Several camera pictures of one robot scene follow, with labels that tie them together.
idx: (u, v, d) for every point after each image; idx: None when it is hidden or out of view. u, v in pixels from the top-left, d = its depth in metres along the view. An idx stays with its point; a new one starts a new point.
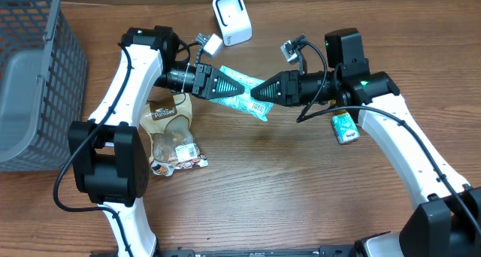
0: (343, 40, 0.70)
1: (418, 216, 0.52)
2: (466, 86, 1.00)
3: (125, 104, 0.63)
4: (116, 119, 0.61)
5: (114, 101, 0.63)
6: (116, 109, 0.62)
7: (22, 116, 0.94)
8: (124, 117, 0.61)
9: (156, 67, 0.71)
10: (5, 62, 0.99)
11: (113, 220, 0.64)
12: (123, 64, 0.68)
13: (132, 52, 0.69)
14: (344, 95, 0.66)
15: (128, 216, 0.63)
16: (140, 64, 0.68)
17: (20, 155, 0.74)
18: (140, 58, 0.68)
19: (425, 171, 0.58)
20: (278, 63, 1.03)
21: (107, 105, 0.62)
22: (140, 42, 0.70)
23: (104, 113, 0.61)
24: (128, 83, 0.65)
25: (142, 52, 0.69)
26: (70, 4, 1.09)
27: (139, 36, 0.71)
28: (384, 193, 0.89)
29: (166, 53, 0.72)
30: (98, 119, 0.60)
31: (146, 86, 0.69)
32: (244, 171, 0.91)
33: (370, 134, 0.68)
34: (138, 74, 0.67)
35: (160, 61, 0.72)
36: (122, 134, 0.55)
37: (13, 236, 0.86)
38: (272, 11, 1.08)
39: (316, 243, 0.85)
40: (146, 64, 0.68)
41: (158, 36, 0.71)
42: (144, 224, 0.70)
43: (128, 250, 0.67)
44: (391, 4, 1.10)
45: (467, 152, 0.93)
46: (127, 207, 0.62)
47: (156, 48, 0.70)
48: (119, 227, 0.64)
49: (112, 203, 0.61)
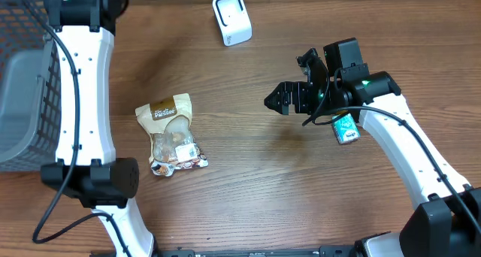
0: (340, 46, 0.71)
1: (418, 216, 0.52)
2: (466, 86, 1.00)
3: (88, 131, 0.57)
4: (85, 156, 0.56)
5: (74, 132, 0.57)
6: (80, 142, 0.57)
7: (21, 116, 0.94)
8: (92, 151, 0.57)
9: (106, 51, 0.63)
10: (5, 62, 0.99)
11: (107, 222, 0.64)
12: (64, 63, 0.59)
13: (71, 45, 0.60)
14: (346, 94, 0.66)
15: (122, 219, 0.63)
16: (85, 61, 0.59)
17: (20, 155, 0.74)
18: (81, 53, 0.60)
19: (425, 170, 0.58)
20: (278, 63, 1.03)
21: (68, 136, 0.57)
22: (74, 11, 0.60)
23: (70, 152, 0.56)
24: (82, 93, 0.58)
25: (82, 43, 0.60)
26: None
27: (70, 7, 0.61)
28: (384, 193, 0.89)
29: (107, 12, 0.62)
30: (68, 158, 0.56)
31: (103, 83, 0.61)
32: (244, 171, 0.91)
33: (371, 134, 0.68)
34: (86, 77, 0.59)
35: (106, 41, 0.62)
36: None
37: (12, 236, 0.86)
38: (273, 11, 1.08)
39: (316, 243, 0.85)
40: (92, 59, 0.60)
41: None
42: (139, 224, 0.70)
43: (125, 251, 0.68)
44: (391, 4, 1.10)
45: (467, 153, 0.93)
46: (119, 208, 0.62)
47: (95, 25, 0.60)
48: (116, 230, 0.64)
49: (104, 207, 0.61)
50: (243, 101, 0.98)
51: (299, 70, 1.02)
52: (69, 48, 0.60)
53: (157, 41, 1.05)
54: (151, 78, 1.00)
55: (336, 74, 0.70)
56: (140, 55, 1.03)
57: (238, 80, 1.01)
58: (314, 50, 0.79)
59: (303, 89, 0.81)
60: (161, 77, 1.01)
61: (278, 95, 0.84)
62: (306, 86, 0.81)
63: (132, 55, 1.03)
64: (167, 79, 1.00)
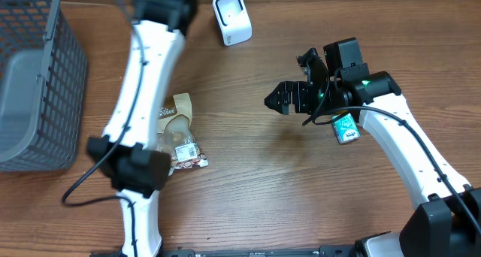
0: (340, 46, 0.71)
1: (418, 216, 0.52)
2: (466, 86, 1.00)
3: (139, 117, 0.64)
4: (131, 137, 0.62)
5: (128, 113, 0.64)
6: (130, 124, 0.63)
7: (22, 116, 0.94)
8: (138, 134, 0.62)
9: (171, 54, 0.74)
10: (5, 62, 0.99)
11: (126, 210, 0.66)
12: (135, 55, 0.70)
13: (146, 40, 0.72)
14: (346, 95, 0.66)
15: (142, 209, 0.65)
16: (155, 56, 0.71)
17: (20, 155, 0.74)
18: (154, 49, 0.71)
19: (425, 170, 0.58)
20: (278, 63, 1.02)
21: (121, 116, 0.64)
22: (155, 9, 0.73)
23: (119, 131, 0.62)
24: (142, 82, 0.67)
25: (157, 40, 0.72)
26: (70, 4, 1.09)
27: (152, 4, 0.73)
28: (384, 193, 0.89)
29: (184, 17, 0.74)
30: (114, 134, 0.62)
31: (162, 79, 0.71)
32: (244, 171, 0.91)
33: (372, 134, 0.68)
34: (152, 67, 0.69)
35: (176, 46, 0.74)
36: None
37: (12, 236, 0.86)
38: (273, 10, 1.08)
39: (316, 243, 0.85)
40: (161, 55, 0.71)
41: None
42: (152, 222, 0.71)
43: (133, 244, 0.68)
44: (391, 3, 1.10)
45: (467, 152, 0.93)
46: (143, 198, 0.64)
47: (171, 29, 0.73)
48: (131, 219, 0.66)
49: (129, 193, 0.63)
50: (243, 101, 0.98)
51: (299, 70, 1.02)
52: (144, 43, 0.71)
53: None
54: None
55: (336, 74, 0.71)
56: None
57: (238, 80, 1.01)
58: (314, 50, 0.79)
59: (303, 89, 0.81)
60: None
61: (278, 95, 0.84)
62: (306, 86, 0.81)
63: None
64: None
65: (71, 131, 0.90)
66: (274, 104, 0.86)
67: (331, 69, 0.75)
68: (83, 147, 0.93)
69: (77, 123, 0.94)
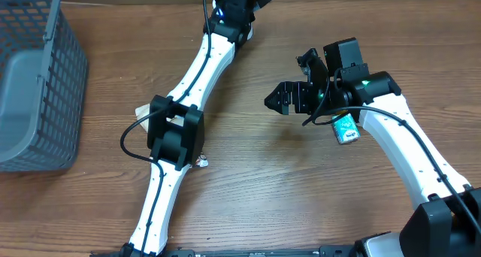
0: (340, 46, 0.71)
1: (418, 216, 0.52)
2: (466, 86, 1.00)
3: (198, 89, 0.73)
4: (189, 101, 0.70)
5: (189, 85, 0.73)
6: (190, 92, 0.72)
7: (22, 116, 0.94)
8: (195, 101, 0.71)
9: (228, 57, 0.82)
10: (5, 62, 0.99)
11: (155, 182, 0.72)
12: (202, 51, 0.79)
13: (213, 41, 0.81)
14: (346, 95, 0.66)
15: (168, 185, 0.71)
16: (216, 54, 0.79)
17: (20, 155, 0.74)
18: (216, 49, 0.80)
19: (425, 170, 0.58)
20: (278, 63, 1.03)
21: (184, 86, 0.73)
22: (224, 29, 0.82)
23: (180, 95, 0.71)
24: (204, 69, 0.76)
25: (220, 43, 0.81)
26: (71, 4, 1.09)
27: (220, 25, 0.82)
28: (384, 193, 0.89)
29: (239, 43, 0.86)
30: (176, 98, 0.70)
31: (216, 74, 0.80)
32: (244, 171, 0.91)
33: (372, 134, 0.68)
34: (213, 62, 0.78)
35: (232, 51, 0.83)
36: (192, 114, 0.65)
37: (12, 236, 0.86)
38: (273, 10, 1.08)
39: (316, 243, 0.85)
40: (222, 55, 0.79)
41: (237, 27, 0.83)
42: (168, 215, 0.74)
43: (146, 227, 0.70)
44: (391, 3, 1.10)
45: (467, 152, 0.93)
46: (175, 170, 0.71)
47: (231, 40, 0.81)
48: (156, 194, 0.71)
49: (164, 163, 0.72)
50: (243, 101, 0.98)
51: (299, 70, 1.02)
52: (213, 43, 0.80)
53: (157, 41, 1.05)
54: (151, 78, 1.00)
55: (336, 74, 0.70)
56: (140, 55, 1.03)
57: (238, 80, 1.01)
58: (314, 50, 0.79)
59: (303, 89, 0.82)
60: (161, 77, 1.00)
61: (278, 95, 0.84)
62: (306, 86, 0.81)
63: (133, 55, 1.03)
64: (167, 79, 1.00)
65: (71, 131, 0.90)
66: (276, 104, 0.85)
67: (331, 70, 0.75)
68: (83, 147, 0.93)
69: (77, 123, 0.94)
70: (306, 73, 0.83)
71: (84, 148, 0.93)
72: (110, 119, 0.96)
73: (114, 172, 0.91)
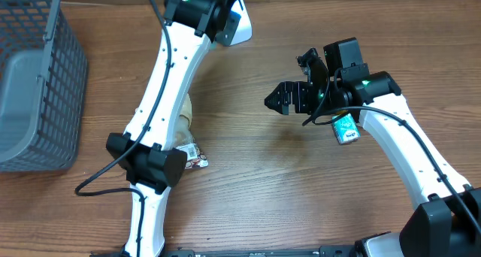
0: (340, 47, 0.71)
1: (418, 216, 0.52)
2: (465, 86, 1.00)
3: (160, 119, 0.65)
4: (151, 138, 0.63)
5: (149, 114, 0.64)
6: (150, 125, 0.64)
7: (22, 116, 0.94)
8: (158, 137, 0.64)
9: (198, 56, 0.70)
10: (5, 62, 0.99)
11: (137, 204, 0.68)
12: (163, 56, 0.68)
13: (173, 40, 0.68)
14: (346, 95, 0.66)
15: (152, 206, 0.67)
16: (181, 58, 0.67)
17: (20, 155, 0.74)
18: (179, 51, 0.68)
19: (425, 170, 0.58)
20: (278, 63, 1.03)
21: (142, 116, 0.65)
22: (186, 10, 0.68)
23: (139, 130, 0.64)
24: (166, 86, 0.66)
25: (184, 42, 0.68)
26: (71, 4, 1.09)
27: (184, 7, 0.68)
28: (384, 193, 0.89)
29: (213, 22, 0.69)
30: (135, 134, 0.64)
31: (186, 82, 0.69)
32: (244, 171, 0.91)
33: (371, 134, 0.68)
34: (178, 70, 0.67)
35: (203, 48, 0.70)
36: (156, 155, 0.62)
37: (13, 236, 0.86)
38: (273, 10, 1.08)
39: (316, 243, 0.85)
40: (187, 58, 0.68)
41: (207, 5, 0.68)
42: (158, 226, 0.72)
43: (137, 242, 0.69)
44: (391, 3, 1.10)
45: (467, 153, 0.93)
46: (155, 194, 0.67)
47: (199, 34, 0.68)
48: (140, 214, 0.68)
49: (142, 187, 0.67)
50: (243, 101, 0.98)
51: (299, 70, 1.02)
52: (172, 43, 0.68)
53: (157, 41, 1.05)
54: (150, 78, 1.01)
55: (336, 74, 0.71)
56: (140, 55, 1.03)
57: (238, 80, 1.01)
58: (314, 50, 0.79)
59: (303, 89, 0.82)
60: None
61: (277, 95, 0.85)
62: (306, 86, 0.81)
63: (132, 55, 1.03)
64: None
65: (71, 131, 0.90)
66: (275, 104, 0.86)
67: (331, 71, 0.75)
68: (83, 147, 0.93)
69: (77, 123, 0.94)
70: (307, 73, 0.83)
71: (84, 148, 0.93)
72: (110, 119, 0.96)
73: (114, 172, 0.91)
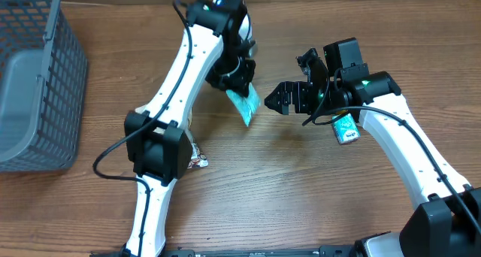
0: (340, 47, 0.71)
1: (418, 217, 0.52)
2: (466, 86, 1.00)
3: (178, 100, 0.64)
4: (168, 116, 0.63)
5: (168, 95, 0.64)
6: (169, 104, 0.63)
7: (22, 115, 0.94)
8: (175, 115, 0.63)
9: (216, 54, 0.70)
10: (5, 61, 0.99)
11: (142, 196, 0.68)
12: (183, 50, 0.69)
13: (195, 37, 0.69)
14: (346, 95, 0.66)
15: (157, 198, 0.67)
16: (200, 52, 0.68)
17: (20, 155, 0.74)
18: (200, 46, 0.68)
19: (425, 170, 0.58)
20: (278, 63, 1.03)
21: (161, 97, 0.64)
22: (204, 18, 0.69)
23: (158, 108, 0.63)
24: (185, 74, 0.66)
25: (204, 37, 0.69)
26: (71, 4, 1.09)
27: (205, 13, 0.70)
28: (384, 193, 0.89)
29: (228, 31, 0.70)
30: (153, 112, 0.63)
31: (202, 76, 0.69)
32: (244, 171, 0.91)
33: (372, 134, 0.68)
34: (197, 62, 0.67)
35: (220, 48, 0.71)
36: (172, 132, 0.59)
37: (12, 236, 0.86)
38: (273, 11, 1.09)
39: (316, 243, 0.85)
40: (206, 53, 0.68)
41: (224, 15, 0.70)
42: (161, 222, 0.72)
43: (140, 237, 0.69)
44: (391, 4, 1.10)
45: (467, 153, 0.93)
46: (161, 186, 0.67)
47: (217, 33, 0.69)
48: (145, 207, 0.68)
49: (149, 179, 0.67)
50: None
51: (299, 70, 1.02)
52: (193, 38, 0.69)
53: (157, 41, 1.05)
54: (151, 78, 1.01)
55: (336, 75, 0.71)
56: (140, 55, 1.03)
57: None
58: (313, 50, 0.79)
59: (303, 89, 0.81)
60: (161, 77, 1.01)
61: (278, 95, 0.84)
62: (306, 86, 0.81)
63: (133, 55, 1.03)
64: None
65: (71, 131, 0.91)
66: (275, 104, 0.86)
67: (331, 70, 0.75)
68: (83, 147, 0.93)
69: (77, 123, 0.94)
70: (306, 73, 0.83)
71: (84, 148, 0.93)
72: (110, 119, 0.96)
73: (114, 172, 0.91)
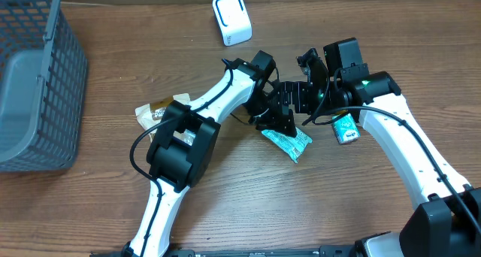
0: (340, 48, 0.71)
1: (418, 216, 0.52)
2: (465, 86, 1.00)
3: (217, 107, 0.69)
4: (206, 113, 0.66)
5: (209, 100, 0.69)
6: (210, 106, 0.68)
7: (22, 116, 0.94)
8: (211, 114, 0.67)
9: (246, 94, 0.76)
10: (5, 62, 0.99)
11: (153, 199, 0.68)
12: (224, 80, 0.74)
13: (235, 73, 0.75)
14: (346, 95, 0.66)
15: (167, 204, 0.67)
16: (238, 83, 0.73)
17: (20, 155, 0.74)
18: (238, 81, 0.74)
19: (425, 170, 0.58)
20: (279, 63, 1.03)
21: (202, 101, 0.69)
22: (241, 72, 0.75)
23: (198, 105, 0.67)
24: (223, 95, 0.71)
25: (243, 75, 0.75)
26: (70, 4, 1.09)
27: (243, 67, 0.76)
28: (384, 193, 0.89)
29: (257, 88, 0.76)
30: (194, 107, 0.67)
31: (233, 105, 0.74)
32: (244, 171, 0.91)
33: (372, 134, 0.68)
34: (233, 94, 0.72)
35: (251, 90, 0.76)
36: (209, 125, 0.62)
37: (13, 236, 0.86)
38: (273, 11, 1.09)
39: (316, 243, 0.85)
40: (243, 86, 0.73)
41: (257, 74, 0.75)
42: (168, 226, 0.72)
43: (144, 238, 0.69)
44: (391, 4, 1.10)
45: (467, 153, 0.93)
46: (173, 192, 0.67)
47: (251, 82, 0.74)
48: (155, 210, 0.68)
49: (163, 182, 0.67)
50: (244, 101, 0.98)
51: (299, 70, 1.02)
52: (234, 75, 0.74)
53: (157, 41, 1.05)
54: (151, 78, 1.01)
55: (336, 75, 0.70)
56: (140, 55, 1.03)
57: None
58: (314, 50, 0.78)
59: (303, 89, 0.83)
60: (161, 77, 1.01)
61: (278, 95, 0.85)
62: (306, 86, 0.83)
63: (133, 55, 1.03)
64: (167, 79, 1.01)
65: (71, 131, 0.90)
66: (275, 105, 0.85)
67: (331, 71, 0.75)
68: (83, 147, 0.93)
69: (77, 123, 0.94)
70: (307, 73, 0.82)
71: (84, 148, 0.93)
72: (110, 119, 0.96)
73: (114, 172, 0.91)
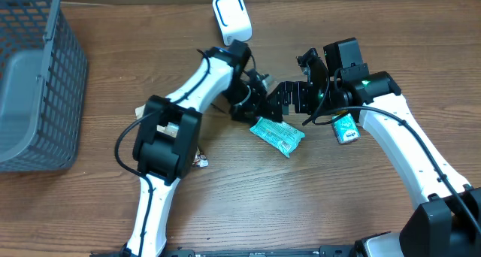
0: (340, 48, 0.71)
1: (418, 216, 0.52)
2: (465, 86, 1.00)
3: (197, 96, 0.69)
4: (187, 104, 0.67)
5: (188, 90, 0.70)
6: (189, 96, 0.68)
7: (22, 116, 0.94)
8: (192, 104, 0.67)
9: (225, 81, 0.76)
10: (5, 62, 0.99)
11: (144, 195, 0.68)
12: (201, 69, 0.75)
13: (212, 61, 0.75)
14: (346, 95, 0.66)
15: (159, 198, 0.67)
16: (216, 71, 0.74)
17: (20, 155, 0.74)
18: (216, 68, 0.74)
19: (425, 170, 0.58)
20: (278, 63, 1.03)
21: (181, 92, 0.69)
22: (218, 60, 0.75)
23: (178, 97, 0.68)
24: (201, 84, 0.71)
25: (219, 62, 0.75)
26: (70, 4, 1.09)
27: (219, 54, 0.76)
28: (384, 193, 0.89)
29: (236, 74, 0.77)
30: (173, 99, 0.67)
31: (213, 93, 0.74)
32: (244, 171, 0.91)
33: (372, 134, 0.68)
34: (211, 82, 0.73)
35: (230, 77, 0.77)
36: (189, 116, 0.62)
37: (13, 236, 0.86)
38: (273, 11, 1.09)
39: (316, 243, 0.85)
40: (221, 74, 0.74)
41: (234, 60, 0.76)
42: (163, 222, 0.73)
43: (140, 236, 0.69)
44: (391, 3, 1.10)
45: (467, 153, 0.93)
46: (164, 185, 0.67)
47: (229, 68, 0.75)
48: (147, 205, 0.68)
49: (152, 177, 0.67)
50: None
51: (299, 70, 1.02)
52: (211, 63, 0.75)
53: (157, 41, 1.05)
54: (151, 78, 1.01)
55: (336, 75, 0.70)
56: (140, 55, 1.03)
57: None
58: (313, 50, 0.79)
59: (303, 89, 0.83)
60: (161, 77, 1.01)
61: (277, 95, 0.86)
62: (306, 86, 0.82)
63: (132, 55, 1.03)
64: (166, 79, 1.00)
65: (71, 131, 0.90)
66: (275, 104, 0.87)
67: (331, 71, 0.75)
68: (83, 147, 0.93)
69: (77, 123, 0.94)
70: (307, 72, 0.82)
71: (84, 148, 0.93)
72: (110, 119, 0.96)
73: (114, 172, 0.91)
